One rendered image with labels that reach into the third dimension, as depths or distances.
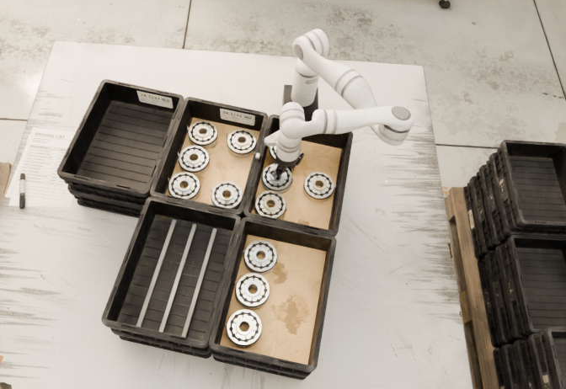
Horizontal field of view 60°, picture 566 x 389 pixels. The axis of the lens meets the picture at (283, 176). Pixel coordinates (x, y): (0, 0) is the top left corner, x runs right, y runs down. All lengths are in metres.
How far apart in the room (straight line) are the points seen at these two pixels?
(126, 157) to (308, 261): 0.72
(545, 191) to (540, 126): 0.96
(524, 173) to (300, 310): 1.32
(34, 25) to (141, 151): 1.88
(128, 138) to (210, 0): 1.84
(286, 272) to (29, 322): 0.82
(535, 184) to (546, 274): 0.39
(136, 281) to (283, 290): 0.45
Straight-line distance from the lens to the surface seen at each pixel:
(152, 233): 1.64
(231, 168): 1.72
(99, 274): 1.76
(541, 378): 2.14
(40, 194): 1.94
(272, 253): 1.56
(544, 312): 2.34
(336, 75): 1.59
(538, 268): 2.40
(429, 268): 1.83
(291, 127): 1.38
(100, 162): 1.79
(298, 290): 1.56
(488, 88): 3.38
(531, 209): 2.37
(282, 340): 1.52
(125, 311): 1.57
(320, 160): 1.76
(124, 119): 1.87
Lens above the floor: 2.32
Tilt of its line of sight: 61 degrees down
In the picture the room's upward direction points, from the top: 9 degrees clockwise
